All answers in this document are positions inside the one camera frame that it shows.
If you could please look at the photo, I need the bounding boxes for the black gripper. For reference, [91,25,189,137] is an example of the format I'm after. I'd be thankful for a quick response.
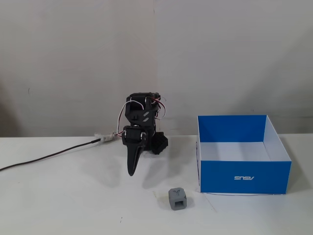
[121,125,149,177]

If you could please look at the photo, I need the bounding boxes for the gray cube block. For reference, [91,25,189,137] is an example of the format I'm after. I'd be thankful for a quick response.
[168,188,188,211]

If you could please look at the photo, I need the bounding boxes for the black power cable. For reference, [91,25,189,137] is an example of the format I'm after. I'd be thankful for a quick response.
[0,138,101,172]

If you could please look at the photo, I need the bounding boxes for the red white servo cable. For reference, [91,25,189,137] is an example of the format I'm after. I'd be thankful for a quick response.
[149,96,170,121]

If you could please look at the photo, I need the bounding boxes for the clear tape strip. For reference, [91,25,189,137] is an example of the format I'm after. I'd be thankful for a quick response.
[153,190,170,204]

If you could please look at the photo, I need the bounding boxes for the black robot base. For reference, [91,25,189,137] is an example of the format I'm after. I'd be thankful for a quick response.
[146,123,170,156]

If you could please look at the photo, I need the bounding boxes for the white taped cable connector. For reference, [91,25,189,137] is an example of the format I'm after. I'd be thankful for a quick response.
[94,131,118,142]

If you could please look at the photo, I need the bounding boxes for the blue cardboard box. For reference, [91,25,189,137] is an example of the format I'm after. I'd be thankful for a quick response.
[196,115,292,195]

